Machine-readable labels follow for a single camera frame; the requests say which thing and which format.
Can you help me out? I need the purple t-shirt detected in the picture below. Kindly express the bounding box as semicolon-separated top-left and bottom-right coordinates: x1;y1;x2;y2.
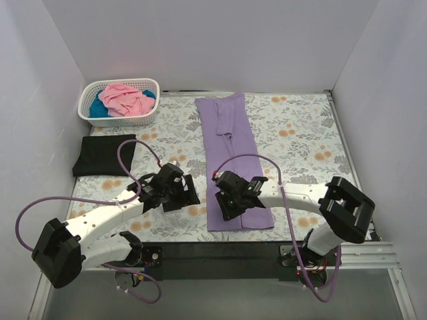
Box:
195;93;274;232

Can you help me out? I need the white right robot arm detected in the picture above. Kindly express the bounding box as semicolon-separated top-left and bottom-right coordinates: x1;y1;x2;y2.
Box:
212;171;376;265

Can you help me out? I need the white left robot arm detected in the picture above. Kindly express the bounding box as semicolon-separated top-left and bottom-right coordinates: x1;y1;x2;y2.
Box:
31;163;199;289

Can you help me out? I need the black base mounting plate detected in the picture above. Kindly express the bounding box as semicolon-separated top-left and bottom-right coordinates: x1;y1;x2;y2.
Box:
103;241;343;283

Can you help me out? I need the folded black t-shirt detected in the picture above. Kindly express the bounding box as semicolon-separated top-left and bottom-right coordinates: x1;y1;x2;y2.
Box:
72;135;136;177

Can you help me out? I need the floral patterned tablecloth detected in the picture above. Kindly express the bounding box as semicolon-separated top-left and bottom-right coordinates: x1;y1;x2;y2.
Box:
62;93;374;243

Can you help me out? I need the pink t-shirt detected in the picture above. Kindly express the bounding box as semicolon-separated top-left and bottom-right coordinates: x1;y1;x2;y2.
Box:
98;83;156;117

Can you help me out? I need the teal t-shirt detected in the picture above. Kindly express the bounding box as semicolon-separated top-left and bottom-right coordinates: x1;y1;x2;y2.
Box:
89;90;156;119

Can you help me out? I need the white plastic laundry basket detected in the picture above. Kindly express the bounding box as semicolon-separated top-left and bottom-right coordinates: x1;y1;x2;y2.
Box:
77;78;160;127

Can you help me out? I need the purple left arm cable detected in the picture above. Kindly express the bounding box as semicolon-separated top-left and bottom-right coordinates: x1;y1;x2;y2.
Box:
15;139;163;304

